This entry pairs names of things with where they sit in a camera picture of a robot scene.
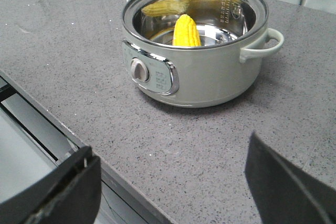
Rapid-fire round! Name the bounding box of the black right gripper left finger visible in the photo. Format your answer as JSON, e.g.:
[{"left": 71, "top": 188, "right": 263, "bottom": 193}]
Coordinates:
[{"left": 1, "top": 146, "right": 101, "bottom": 223}]

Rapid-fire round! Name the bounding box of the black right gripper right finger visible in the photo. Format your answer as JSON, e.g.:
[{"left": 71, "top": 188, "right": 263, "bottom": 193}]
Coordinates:
[{"left": 245, "top": 133, "right": 335, "bottom": 223}]

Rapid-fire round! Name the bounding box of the yellow corn cob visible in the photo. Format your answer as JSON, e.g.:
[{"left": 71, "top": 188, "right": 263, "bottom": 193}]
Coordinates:
[{"left": 172, "top": 14, "right": 201, "bottom": 47}]

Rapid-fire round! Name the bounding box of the pale green electric pot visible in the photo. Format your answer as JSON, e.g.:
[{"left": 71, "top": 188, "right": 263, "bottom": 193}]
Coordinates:
[{"left": 122, "top": 0, "right": 284, "bottom": 108}]

